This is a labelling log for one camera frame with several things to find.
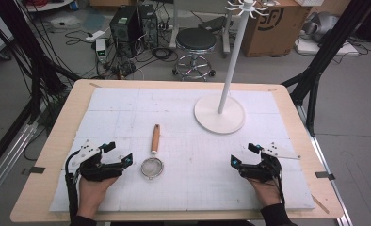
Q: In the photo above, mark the large black computer tower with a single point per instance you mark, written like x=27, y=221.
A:
x=124, y=31

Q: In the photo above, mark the white grid foam mat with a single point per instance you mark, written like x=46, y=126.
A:
x=190, y=188

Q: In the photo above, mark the slim black computer tower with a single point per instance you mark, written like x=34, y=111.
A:
x=149, y=25

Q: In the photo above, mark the grey bag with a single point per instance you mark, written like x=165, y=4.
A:
x=320, y=25

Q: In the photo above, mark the aluminium rail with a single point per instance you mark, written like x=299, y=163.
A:
x=328, y=175
x=8, y=160

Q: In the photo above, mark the person's left hand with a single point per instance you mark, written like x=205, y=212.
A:
x=91, y=194

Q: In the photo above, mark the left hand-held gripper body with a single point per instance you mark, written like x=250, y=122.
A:
x=94, y=171

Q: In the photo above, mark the white device with green display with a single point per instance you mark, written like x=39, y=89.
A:
x=101, y=50

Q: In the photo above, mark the white hook stand rack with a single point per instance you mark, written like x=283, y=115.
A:
x=219, y=117

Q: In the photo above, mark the white power strip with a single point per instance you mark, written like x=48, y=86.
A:
x=95, y=36

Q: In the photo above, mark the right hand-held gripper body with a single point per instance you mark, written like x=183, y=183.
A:
x=262, y=171

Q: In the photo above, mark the cardboard box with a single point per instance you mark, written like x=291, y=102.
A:
x=268, y=40

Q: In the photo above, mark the black round stool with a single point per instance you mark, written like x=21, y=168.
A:
x=195, y=39

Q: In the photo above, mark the person's right hand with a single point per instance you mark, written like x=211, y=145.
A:
x=266, y=191

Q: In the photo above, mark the black metal stand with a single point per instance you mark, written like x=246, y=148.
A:
x=318, y=62
x=36, y=69

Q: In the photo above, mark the black tape strip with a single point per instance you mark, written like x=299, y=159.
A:
x=36, y=170
x=324, y=175

